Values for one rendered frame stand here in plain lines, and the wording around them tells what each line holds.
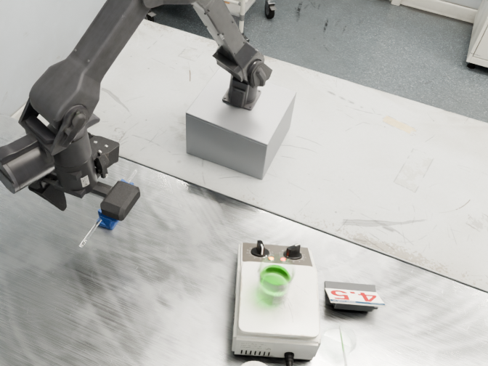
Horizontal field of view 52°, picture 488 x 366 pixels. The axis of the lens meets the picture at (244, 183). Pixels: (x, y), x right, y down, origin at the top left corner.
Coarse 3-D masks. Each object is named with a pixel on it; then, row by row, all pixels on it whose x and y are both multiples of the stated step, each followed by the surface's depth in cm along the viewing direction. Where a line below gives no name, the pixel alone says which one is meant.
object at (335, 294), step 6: (330, 294) 85; (336, 294) 85; (342, 294) 85; (348, 294) 85; (354, 294) 86; (360, 294) 86; (366, 294) 86; (372, 294) 86; (348, 300) 83; (354, 300) 83; (360, 300) 83; (366, 300) 83; (372, 300) 84; (378, 300) 84
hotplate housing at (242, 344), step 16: (240, 256) 85; (240, 272) 81; (240, 336) 74; (256, 336) 74; (272, 336) 74; (320, 336) 75; (240, 352) 77; (256, 352) 77; (272, 352) 77; (288, 352) 76; (304, 352) 76
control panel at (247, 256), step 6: (246, 246) 88; (252, 246) 88; (264, 246) 89; (270, 246) 89; (276, 246) 89; (282, 246) 89; (288, 246) 89; (246, 252) 86; (270, 252) 87; (276, 252) 87; (282, 252) 87; (300, 252) 88; (306, 252) 88; (246, 258) 84; (252, 258) 84; (258, 258) 84; (306, 258) 86; (300, 264) 83; (306, 264) 83
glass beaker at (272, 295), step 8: (264, 256) 73; (272, 256) 73; (280, 256) 73; (264, 264) 74; (280, 264) 75; (288, 264) 73; (256, 272) 71; (264, 280) 70; (288, 280) 70; (256, 288) 75; (264, 288) 72; (272, 288) 71; (280, 288) 71; (288, 288) 72; (256, 296) 76; (264, 296) 73; (272, 296) 73; (280, 296) 73; (264, 304) 75; (272, 304) 74; (280, 304) 75
